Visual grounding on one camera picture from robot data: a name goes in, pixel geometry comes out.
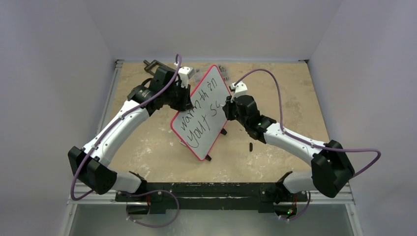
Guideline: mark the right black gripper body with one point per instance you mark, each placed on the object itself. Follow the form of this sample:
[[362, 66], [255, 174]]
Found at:
[[228, 110]]

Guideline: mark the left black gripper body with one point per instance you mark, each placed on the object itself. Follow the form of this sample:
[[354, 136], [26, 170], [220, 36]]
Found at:
[[176, 98]]

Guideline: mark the red framed whiteboard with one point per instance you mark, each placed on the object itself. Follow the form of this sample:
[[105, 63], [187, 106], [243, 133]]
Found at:
[[199, 128]]

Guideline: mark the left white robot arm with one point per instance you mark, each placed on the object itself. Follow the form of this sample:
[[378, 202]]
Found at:
[[90, 163]]

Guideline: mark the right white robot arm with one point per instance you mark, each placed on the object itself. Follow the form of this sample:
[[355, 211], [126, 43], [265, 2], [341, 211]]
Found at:
[[330, 167]]

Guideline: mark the black metal clamp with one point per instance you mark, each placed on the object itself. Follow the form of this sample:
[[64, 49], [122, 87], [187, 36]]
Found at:
[[150, 65]]

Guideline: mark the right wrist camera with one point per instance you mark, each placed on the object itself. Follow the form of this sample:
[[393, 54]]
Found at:
[[238, 89]]

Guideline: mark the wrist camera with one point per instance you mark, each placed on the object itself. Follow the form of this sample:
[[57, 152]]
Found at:
[[185, 73], [238, 89]]

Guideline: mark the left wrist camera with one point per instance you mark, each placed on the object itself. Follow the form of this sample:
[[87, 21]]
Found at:
[[185, 73]]

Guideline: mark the aluminium frame rail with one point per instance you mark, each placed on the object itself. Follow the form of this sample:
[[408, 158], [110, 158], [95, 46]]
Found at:
[[94, 192]]

